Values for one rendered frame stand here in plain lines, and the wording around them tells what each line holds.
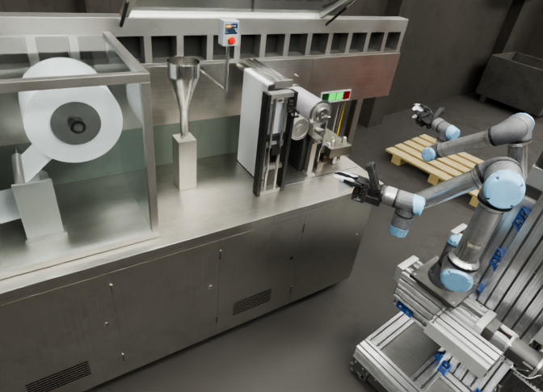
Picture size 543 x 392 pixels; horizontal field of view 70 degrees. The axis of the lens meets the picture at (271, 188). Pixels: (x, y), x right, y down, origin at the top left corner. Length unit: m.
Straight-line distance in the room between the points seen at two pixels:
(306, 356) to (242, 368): 0.38
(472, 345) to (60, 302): 1.64
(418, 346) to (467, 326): 0.60
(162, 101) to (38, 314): 1.07
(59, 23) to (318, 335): 2.10
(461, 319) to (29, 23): 2.11
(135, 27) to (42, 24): 0.35
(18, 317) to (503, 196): 1.77
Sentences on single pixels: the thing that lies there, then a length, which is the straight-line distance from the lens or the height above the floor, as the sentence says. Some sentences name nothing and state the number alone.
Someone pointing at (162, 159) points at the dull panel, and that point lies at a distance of 2.19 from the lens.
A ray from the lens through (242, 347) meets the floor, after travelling 2.45.
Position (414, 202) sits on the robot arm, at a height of 1.24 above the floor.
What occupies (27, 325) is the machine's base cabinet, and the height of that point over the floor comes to 0.67.
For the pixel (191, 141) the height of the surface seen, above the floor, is 1.16.
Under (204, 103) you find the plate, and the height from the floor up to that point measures 1.23.
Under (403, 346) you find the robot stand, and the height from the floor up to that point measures 0.21.
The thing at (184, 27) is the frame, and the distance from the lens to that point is 1.98.
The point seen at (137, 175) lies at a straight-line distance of 1.53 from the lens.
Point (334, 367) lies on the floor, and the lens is 2.47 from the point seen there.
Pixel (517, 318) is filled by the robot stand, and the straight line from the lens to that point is 2.05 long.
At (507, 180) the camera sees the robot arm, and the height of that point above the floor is 1.45.
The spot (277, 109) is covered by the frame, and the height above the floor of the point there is 1.35.
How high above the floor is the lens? 2.03
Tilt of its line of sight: 33 degrees down
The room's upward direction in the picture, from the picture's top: 8 degrees clockwise
